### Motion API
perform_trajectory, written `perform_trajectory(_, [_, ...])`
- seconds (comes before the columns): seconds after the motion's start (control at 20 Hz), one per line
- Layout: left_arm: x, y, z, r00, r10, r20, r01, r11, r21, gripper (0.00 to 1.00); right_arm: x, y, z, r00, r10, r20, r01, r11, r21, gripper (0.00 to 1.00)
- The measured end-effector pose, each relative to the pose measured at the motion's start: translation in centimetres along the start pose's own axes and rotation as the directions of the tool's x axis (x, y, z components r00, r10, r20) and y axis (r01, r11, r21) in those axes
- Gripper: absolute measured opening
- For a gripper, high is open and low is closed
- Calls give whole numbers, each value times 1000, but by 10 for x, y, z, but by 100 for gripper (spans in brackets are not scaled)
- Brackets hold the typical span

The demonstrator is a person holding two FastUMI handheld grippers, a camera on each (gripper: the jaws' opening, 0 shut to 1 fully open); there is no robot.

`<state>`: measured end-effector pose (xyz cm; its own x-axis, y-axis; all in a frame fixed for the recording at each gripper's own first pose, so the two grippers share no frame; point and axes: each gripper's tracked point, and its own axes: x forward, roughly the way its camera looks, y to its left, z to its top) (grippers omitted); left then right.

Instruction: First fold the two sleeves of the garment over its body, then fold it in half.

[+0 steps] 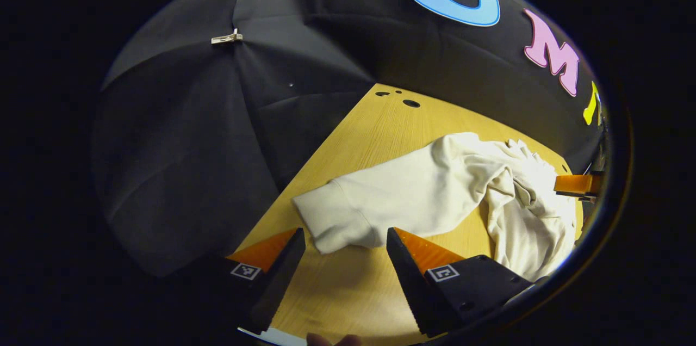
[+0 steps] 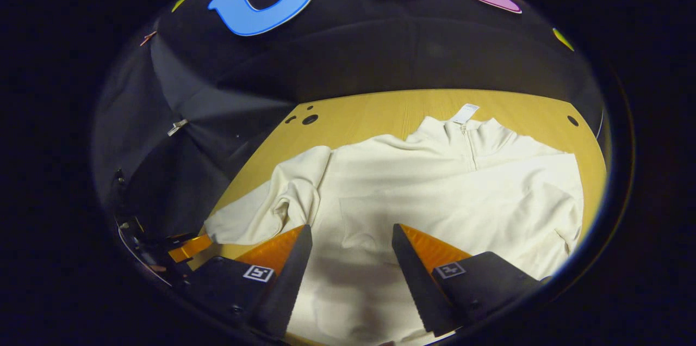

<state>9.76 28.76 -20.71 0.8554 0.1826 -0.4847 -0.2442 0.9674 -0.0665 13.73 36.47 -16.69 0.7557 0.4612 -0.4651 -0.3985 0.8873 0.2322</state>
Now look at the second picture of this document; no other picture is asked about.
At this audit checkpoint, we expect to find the cream zip-neck sweater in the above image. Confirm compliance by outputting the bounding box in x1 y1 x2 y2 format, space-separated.
204 104 585 346

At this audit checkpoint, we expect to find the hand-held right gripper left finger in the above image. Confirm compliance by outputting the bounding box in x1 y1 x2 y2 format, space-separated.
182 225 314 340

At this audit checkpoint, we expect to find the black backdrop cloth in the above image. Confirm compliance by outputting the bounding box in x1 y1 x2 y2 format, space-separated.
92 0 605 240

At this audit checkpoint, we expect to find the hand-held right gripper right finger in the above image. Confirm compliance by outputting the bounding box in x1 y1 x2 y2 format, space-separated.
391 224 550 337

